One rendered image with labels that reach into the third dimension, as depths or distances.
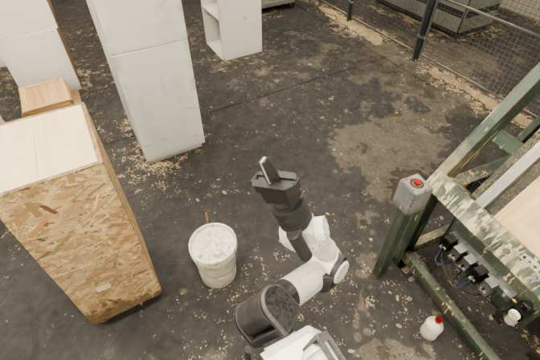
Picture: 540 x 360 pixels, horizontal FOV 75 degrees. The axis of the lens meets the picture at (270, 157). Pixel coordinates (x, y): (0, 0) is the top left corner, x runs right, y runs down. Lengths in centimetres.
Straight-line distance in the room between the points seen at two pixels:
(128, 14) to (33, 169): 136
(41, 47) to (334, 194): 336
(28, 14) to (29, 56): 43
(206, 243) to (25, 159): 110
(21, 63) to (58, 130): 279
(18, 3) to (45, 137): 271
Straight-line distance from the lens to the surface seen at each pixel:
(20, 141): 187
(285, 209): 82
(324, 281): 111
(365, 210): 295
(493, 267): 201
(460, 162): 207
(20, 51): 454
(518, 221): 197
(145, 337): 250
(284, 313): 95
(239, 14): 468
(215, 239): 229
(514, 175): 197
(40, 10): 442
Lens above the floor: 225
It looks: 43 degrees down
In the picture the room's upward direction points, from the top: straight up
